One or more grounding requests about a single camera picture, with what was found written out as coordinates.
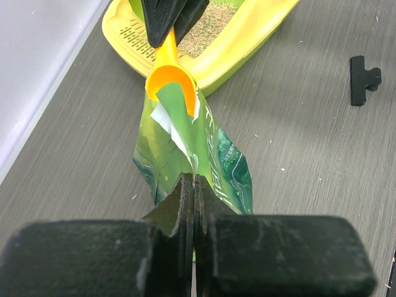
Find black bag clip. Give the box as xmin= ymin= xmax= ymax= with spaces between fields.
xmin=350 ymin=56 xmax=382 ymax=106

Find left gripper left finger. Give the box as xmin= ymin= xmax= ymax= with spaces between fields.
xmin=1 ymin=174 xmax=194 ymax=296

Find yellow green litter box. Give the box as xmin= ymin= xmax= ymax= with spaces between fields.
xmin=101 ymin=0 xmax=297 ymax=96

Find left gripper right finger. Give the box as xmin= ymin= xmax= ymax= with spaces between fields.
xmin=194 ymin=175 xmax=377 ymax=296

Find green cat litter bag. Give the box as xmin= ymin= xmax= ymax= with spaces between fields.
xmin=133 ymin=82 xmax=253 ymax=214

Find yellow plastic scoop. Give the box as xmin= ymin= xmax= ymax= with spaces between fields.
xmin=145 ymin=27 xmax=197 ymax=116

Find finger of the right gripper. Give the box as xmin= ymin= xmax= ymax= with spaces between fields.
xmin=174 ymin=0 xmax=210 ymax=43
xmin=141 ymin=0 xmax=186 ymax=48

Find clean litter pellets in box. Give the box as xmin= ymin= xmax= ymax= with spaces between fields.
xmin=178 ymin=0 xmax=243 ymax=58

